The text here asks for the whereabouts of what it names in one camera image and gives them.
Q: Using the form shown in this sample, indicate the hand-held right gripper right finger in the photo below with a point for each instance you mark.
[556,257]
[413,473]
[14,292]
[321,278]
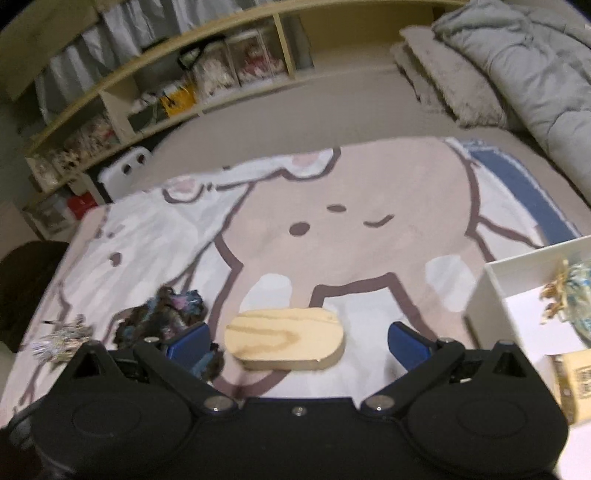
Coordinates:
[408,348]

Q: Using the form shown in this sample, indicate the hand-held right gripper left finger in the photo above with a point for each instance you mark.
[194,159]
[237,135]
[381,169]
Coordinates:
[190,347]

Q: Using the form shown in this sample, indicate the dark yarn ball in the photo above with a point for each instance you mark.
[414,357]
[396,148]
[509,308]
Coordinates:
[152,318]

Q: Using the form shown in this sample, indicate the oval wooden block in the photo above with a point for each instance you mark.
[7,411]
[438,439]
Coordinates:
[281,337]

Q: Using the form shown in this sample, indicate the white cardboard box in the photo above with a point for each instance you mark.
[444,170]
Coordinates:
[521,318]

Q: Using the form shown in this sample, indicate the beige card box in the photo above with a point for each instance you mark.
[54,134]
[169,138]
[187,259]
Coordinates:
[575,387]

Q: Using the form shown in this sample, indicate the light blue brocade pouch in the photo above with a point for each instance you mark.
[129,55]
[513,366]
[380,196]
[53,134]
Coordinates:
[579,295]

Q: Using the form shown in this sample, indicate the printed blanket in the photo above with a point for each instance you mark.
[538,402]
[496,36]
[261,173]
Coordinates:
[369,194]

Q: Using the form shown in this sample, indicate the dark cushion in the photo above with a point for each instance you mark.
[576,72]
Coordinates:
[27,286]

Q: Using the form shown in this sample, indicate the red box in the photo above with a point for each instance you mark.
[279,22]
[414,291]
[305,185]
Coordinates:
[83,207]

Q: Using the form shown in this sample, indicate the white heater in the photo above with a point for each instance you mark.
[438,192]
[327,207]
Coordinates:
[124,173]

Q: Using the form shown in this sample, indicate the clear storage bin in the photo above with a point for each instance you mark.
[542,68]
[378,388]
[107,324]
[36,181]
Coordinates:
[48,214]

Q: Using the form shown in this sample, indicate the figurine display box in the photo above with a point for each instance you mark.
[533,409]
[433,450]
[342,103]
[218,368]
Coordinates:
[87,138]

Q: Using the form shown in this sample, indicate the beige bed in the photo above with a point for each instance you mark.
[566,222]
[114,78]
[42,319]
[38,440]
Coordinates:
[346,106]

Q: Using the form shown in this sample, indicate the white doll display case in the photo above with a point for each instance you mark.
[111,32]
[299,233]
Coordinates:
[214,74]

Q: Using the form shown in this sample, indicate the small fuzzy beige pillow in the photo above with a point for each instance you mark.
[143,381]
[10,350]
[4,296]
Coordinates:
[411,74]

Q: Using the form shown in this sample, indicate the red doll display case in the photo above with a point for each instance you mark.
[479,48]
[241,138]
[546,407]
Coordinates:
[256,57]

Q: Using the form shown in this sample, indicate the grey comforter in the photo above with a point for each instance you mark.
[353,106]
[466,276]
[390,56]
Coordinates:
[531,60]

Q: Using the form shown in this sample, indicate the grey curtain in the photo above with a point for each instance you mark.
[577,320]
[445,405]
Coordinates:
[115,41]

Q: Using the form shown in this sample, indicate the wooden shelf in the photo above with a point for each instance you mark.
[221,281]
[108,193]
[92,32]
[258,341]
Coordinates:
[323,41]

